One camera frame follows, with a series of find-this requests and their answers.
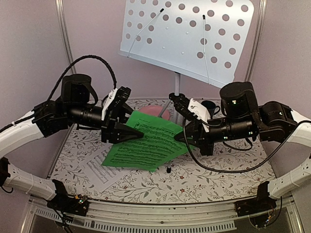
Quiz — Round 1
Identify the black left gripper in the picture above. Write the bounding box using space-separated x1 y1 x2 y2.
67 102 147 144

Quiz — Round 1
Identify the green sheet music paper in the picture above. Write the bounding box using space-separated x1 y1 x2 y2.
102 111 188 172

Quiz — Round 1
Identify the grey perforated music stand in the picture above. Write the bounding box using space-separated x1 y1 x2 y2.
116 0 256 173

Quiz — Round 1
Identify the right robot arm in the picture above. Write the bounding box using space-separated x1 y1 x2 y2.
169 82 311 164

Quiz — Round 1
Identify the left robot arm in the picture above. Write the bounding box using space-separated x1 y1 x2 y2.
0 74 144 211

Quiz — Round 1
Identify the pink plastic plate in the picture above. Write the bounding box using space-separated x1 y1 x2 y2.
138 105 170 120

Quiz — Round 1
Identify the dark blue cup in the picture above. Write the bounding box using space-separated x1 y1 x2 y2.
201 100 221 118

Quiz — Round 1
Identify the white sheet music paper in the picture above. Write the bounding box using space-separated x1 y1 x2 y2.
79 150 129 192

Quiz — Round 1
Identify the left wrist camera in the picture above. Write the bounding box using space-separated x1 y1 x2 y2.
101 86 131 121

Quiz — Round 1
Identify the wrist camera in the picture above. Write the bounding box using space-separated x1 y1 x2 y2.
101 86 131 121
172 94 210 133

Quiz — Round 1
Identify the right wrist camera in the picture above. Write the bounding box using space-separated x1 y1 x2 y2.
172 94 210 133

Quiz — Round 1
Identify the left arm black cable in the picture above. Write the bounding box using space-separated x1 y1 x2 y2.
47 55 119 102

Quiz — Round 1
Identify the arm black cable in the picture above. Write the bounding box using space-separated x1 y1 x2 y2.
182 118 311 173
47 55 119 102

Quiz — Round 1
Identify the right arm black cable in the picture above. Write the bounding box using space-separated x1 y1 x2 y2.
182 118 311 173

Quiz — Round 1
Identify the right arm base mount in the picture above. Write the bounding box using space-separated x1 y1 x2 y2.
234 182 276 228

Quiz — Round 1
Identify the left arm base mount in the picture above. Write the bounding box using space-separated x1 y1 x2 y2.
47 179 89 216

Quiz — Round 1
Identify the front aluminium rail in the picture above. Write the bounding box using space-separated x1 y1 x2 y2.
21 195 306 233

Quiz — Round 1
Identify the left aluminium frame post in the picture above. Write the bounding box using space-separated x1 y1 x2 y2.
55 0 73 64

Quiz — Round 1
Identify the aluminium frame post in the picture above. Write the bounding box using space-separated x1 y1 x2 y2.
55 0 73 64
245 0 267 82

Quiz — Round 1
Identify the right aluminium frame post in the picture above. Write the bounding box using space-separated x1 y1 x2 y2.
245 0 267 82

